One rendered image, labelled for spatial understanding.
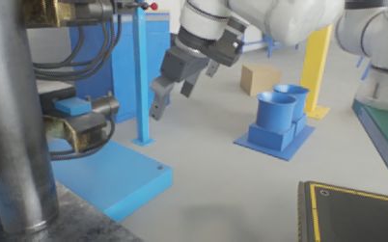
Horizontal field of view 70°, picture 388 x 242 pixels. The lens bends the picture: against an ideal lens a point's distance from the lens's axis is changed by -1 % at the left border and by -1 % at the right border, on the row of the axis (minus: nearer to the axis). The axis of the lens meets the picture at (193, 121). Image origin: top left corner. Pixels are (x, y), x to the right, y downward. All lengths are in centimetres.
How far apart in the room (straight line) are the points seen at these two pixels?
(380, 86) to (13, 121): 114
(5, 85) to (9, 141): 19
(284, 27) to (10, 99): 86
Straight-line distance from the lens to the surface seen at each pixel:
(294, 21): 42
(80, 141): 116
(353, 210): 119
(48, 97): 141
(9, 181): 117
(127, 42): 247
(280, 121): 209
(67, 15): 106
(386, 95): 97
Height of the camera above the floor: 98
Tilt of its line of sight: 23 degrees down
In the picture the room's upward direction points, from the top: 2 degrees clockwise
